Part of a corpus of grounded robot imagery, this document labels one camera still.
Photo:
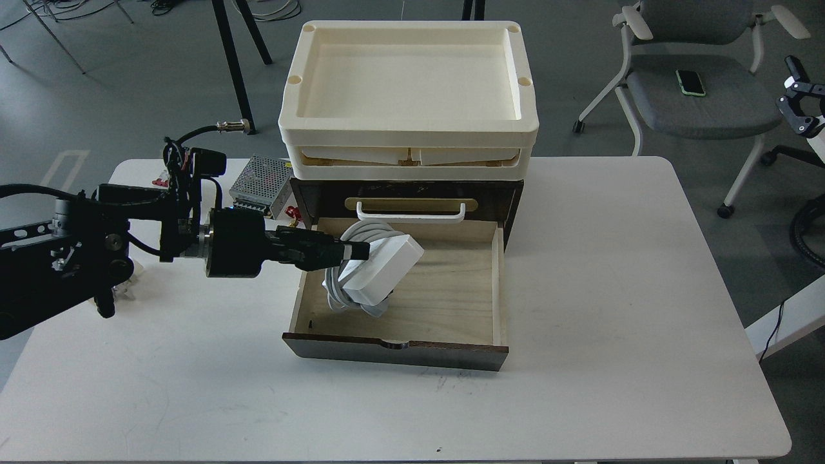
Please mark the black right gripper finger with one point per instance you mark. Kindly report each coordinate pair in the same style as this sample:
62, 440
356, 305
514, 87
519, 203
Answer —
791, 109
798, 84

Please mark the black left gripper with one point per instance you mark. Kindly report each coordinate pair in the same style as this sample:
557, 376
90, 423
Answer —
239, 246

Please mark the white power strip with cable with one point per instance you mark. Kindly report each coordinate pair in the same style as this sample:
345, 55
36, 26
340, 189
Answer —
367, 284

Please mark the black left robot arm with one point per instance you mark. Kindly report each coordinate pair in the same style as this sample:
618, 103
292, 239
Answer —
82, 253

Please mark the dark wooden cabinet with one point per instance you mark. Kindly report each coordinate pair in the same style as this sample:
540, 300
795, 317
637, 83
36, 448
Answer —
438, 214

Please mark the metal mesh power supply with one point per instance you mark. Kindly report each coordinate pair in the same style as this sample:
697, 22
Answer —
264, 186

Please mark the grey office chair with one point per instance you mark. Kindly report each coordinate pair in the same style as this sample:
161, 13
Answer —
696, 97

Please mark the green smartphone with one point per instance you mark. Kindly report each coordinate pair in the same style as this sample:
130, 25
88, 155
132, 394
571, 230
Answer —
690, 83

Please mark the white red circuit breaker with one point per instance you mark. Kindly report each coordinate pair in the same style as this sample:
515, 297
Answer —
162, 181

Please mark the open wooden drawer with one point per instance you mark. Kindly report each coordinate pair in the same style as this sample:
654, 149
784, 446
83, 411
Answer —
447, 312

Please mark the white metal pipe fitting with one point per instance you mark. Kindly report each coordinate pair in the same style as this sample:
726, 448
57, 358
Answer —
126, 290

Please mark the cream plastic tray top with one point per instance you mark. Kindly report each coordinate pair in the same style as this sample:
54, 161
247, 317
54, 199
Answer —
409, 100

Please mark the brass valve red handle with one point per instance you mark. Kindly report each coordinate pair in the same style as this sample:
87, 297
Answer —
295, 215

